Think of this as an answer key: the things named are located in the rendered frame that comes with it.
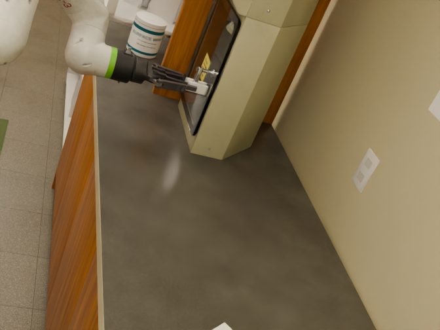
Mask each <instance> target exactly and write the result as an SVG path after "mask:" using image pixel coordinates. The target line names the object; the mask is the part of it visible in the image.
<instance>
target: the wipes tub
mask: <svg viewBox="0 0 440 330"><path fill-rule="evenodd" d="M166 26H167V22H166V21H165V20H164V19H162V18H161V17H159V16H157V15H155V14H151V13H149V12H137V13H136V17H135V19H134V23H133V26H132V29H131V32H130V36H129V38H128V42H127V45H126V48H127V49H128V47H129V46H130V47H132V49H131V51H132V52H133V53H134V54H135V55H136V56H139V57H142V58H147V59H152V58H155V57H156V55H157V52H158V50H159V47H160V44H161V41H162V38H163V36H164V32H165V30H166Z"/></svg>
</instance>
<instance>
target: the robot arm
mask: <svg viewBox="0 0 440 330"><path fill-rule="evenodd" d="M56 1H57V3H58V4H59V5H60V6H61V7H62V8H63V10H64V11H65V13H66V14H67V15H68V16H69V18H70V20H71V21H72V25H71V31H70V34H69V39H68V42H67V45H66V48H65V52H64V57H65V62H66V64H67V65H68V67H69V68H70V69H71V70H72V71H74V72H76V73H78V74H81V75H95V76H99V77H105V78H108V79H112V80H115V81H118V83H120V82H122V83H128V82H129V81H131V82H133V83H138V84H142V83H143V82H144V81H148V82H150V83H153V84H155V88H163V89H167V90H173V91H176V92H185V91H186V90H188V91H190V92H195V93H197V94H202V95H206V92H207V91H208V88H209V87H208V86H207V83H206V82H202V81H198V83H195V82H193V79H191V78H188V77H186V76H187V75H186V74H184V76H183V74H182V73H180V72H178V71H174V70H173V69H169V68H167V67H163V66H161V65H158V64H156V63H153V65H148V61H147V60H146V59H143V58H139V57H136V55H135V54H134V53H133V52H132V51H131V49H132V47H130V46H129V47H128V50H125V49H124V50H122V49H119V48H115V47H112V46H108V45H106V44H105V37H106V33H107V28H108V26H109V21H110V16H109V11H108V10H107V7H106V6H105V5H104V4H103V3H102V2H101V1H100V0H56ZM38 2H39V0H0V65H5V64H8V63H10V62H12V61H14V60H15V59H17V57H19V55H21V53H22V52H23V50H24V49H25V47H26V43H27V41H28V36H29V31H30V28H31V24H32V21H33V17H34V14H35V11H36V8H37V5H38Z"/></svg>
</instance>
